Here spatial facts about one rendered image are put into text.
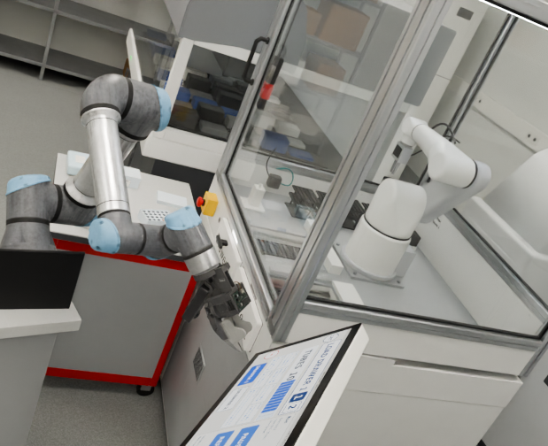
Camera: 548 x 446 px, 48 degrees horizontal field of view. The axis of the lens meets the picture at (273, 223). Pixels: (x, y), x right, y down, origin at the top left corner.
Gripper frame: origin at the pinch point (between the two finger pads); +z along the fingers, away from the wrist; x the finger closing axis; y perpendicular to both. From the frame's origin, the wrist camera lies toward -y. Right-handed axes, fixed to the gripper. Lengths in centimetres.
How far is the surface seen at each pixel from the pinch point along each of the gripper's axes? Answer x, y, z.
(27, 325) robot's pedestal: -3, -57, -23
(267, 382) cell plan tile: -7.3, 8.7, 7.4
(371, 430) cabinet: 54, -5, 59
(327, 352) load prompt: 0.8, 21.1, 7.4
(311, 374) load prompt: -8.8, 20.6, 7.3
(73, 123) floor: 269, -241, -117
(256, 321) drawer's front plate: 30.7, -12.1, 4.8
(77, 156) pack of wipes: 84, -91, -69
